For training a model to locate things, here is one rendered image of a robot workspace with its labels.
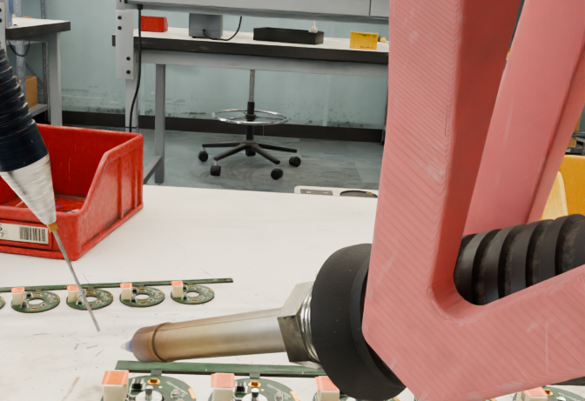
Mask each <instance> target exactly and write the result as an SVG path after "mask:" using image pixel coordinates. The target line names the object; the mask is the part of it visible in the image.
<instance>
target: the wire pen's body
mask: <svg viewBox="0 0 585 401"><path fill-rule="evenodd" d="M4 54H5V50H4V48H3V47H1V40H0V172H7V171H12V170H18V169H21V168H23V167H25V166H28V165H30V164H34V163H35V162H37V161H39V160H40V159H42V158H43V157H45V156H46V155H47V154H48V150H47V148H46V145H45V143H44V140H43V138H42V136H41V133H40V131H39V129H38V127H37V124H36V121H35V120H34V119H32V118H33V115H32V113H31V111H29V108H30V107H29V105H28V103H26V102H25V101H24V100H25V96H24V94H23V93H21V90H22V89H21V87H20V85H19V84H17V77H16V76H15V75H13V71H14V70H13V69H12V67H11V66H9V62H10V61H9V58H8V57H6V56H5V55H4Z"/></svg>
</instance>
